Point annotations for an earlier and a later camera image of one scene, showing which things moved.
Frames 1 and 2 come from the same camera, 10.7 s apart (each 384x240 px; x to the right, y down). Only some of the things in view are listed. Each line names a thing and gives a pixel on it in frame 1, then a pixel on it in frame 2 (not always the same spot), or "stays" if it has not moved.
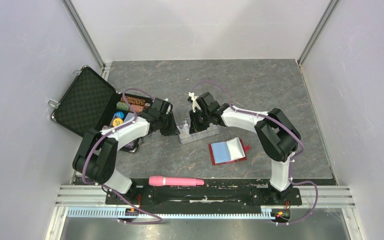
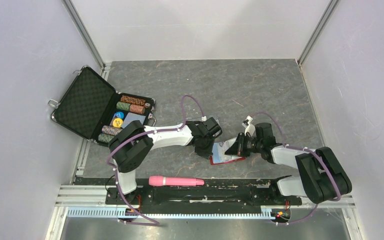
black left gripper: x=173 y=130 -> x=206 y=153
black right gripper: x=195 y=127 -> x=237 y=148
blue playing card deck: x=128 y=116 stays
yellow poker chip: x=117 y=122 stays
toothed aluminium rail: x=167 y=214 stays
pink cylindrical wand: x=159 y=181 stays
